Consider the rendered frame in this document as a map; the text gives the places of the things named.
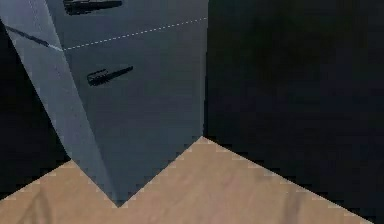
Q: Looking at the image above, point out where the black fridge handle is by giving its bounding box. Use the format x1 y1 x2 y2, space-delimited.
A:
62 0 124 16
86 65 135 87

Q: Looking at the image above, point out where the grey fridge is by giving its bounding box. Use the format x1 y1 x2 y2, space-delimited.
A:
0 0 210 208

